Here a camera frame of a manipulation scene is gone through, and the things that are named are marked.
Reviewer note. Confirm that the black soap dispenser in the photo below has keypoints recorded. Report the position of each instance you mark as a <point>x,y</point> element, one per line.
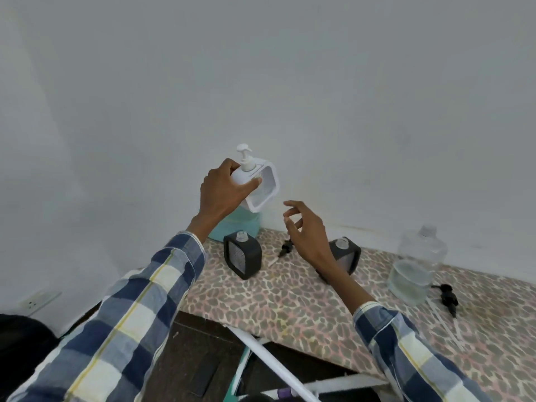
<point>251,263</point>
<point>351,251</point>

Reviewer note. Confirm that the white wall socket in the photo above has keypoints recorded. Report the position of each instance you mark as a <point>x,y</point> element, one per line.
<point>39,300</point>

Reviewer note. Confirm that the person's right forearm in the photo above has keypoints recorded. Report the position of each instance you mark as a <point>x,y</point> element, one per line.
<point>398,343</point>

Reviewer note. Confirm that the teal plastic basket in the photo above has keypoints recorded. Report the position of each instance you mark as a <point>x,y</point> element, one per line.
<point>238,226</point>

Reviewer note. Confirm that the tall clear plastic bottle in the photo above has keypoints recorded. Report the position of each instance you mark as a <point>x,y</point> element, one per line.
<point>410,284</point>

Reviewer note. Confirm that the person's left hand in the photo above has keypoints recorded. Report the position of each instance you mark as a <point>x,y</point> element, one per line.
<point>217,196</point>

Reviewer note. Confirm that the person's left forearm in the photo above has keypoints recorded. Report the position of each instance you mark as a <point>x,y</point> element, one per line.
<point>125,309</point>

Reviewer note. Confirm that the white square dispenser bottle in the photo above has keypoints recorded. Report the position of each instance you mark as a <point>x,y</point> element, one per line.
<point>268,200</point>

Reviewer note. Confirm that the long-tube black pump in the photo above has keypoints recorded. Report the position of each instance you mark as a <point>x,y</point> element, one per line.
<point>439,287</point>

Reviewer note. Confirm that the black bag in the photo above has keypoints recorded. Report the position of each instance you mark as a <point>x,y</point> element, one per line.
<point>21,351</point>

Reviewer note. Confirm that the white pump head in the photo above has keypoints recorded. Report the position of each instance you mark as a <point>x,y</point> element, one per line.
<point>246,161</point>

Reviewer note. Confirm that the leopard print ironing board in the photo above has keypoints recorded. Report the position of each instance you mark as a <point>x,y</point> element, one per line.
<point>293,305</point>

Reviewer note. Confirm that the person's right hand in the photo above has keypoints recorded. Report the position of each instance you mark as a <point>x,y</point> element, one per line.
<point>314,242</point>

